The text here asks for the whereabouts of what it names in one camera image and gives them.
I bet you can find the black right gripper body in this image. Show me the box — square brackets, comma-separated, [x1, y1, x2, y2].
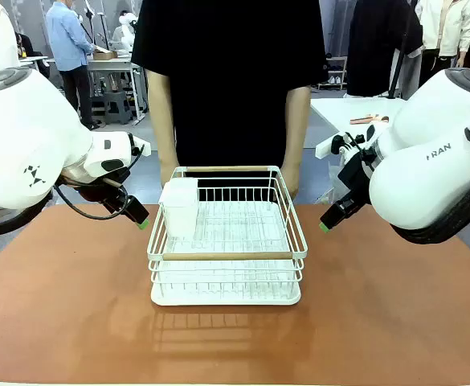
[337, 147, 377, 206]

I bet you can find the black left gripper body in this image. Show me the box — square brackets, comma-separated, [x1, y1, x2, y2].
[60, 160, 139, 214]

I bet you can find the person's left forearm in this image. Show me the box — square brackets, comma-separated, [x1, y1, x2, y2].
[281, 85, 313, 170]

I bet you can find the person's right forearm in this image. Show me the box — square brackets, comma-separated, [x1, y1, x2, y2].
[145, 68, 180, 170]

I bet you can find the person's right hand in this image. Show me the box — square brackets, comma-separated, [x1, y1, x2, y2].
[159, 159, 180, 190]

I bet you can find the person's left hand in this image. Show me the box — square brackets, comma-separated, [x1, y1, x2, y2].
[280, 162, 302, 201]

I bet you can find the white plastic cutlery cup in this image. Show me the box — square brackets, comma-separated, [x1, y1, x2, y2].
[157, 178, 201, 242]

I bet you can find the brown wooden tool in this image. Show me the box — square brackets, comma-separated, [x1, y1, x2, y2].
[349, 113, 390, 126]

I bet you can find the white side table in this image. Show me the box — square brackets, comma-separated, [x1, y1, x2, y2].
[309, 96, 409, 150]

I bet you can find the grey step stool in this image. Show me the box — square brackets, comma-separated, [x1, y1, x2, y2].
[100, 91, 134, 126]

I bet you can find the shoe rack with shoes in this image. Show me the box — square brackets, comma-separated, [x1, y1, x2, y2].
[317, 55, 349, 92]

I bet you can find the white drip tray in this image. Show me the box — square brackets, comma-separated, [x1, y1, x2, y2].
[150, 280, 303, 307]

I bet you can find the black stand pole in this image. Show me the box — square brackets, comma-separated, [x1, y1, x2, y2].
[386, 0, 417, 101]

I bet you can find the person in black clothes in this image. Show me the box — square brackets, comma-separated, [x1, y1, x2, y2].
[345, 0, 425, 98]

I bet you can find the grey background workbench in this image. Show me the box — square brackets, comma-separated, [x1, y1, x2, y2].
[86, 55, 149, 122]

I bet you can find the brown cardboard box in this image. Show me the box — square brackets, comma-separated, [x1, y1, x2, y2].
[92, 47, 119, 62]

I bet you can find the man in blue shirt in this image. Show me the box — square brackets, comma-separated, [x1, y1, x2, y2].
[44, 0, 101, 132]

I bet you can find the person in black shirt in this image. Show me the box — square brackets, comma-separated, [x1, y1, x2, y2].
[130, 0, 329, 202]

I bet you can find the person in white jacket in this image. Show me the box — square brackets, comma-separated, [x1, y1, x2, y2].
[414, 0, 470, 88]

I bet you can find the white humanoid robot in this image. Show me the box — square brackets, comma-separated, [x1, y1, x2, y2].
[111, 10, 139, 55]

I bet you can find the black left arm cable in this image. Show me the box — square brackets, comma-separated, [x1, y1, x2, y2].
[52, 143, 146, 222]

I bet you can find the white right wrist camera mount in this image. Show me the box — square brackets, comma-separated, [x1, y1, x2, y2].
[314, 125, 376, 161]

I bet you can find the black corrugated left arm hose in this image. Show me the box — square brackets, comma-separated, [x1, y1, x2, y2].
[0, 191, 55, 239]

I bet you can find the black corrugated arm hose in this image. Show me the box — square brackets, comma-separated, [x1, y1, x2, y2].
[390, 172, 470, 246]
[0, 191, 55, 239]

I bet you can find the white wire dish rack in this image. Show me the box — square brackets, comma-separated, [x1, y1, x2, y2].
[146, 165, 309, 297]

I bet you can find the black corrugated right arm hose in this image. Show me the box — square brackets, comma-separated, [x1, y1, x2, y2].
[390, 172, 470, 246]

